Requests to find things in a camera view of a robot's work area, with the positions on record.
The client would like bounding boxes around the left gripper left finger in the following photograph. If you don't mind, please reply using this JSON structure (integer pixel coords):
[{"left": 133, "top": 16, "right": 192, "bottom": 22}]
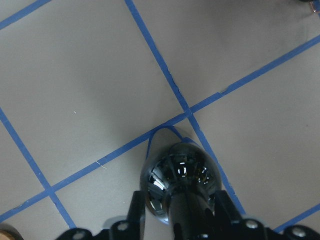
[{"left": 126, "top": 191, "right": 146, "bottom": 237}]

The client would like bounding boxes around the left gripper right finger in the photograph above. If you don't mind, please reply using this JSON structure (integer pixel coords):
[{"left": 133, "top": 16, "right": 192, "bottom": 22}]
[{"left": 214, "top": 190, "right": 243, "bottom": 223}]

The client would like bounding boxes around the dark wine bottle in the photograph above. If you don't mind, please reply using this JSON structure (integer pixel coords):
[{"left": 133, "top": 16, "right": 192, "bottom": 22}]
[{"left": 140, "top": 126, "right": 222, "bottom": 240}]

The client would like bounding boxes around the wooden tray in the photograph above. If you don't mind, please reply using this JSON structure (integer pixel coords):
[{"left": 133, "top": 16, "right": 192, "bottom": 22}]
[{"left": 0, "top": 223, "right": 24, "bottom": 240}]

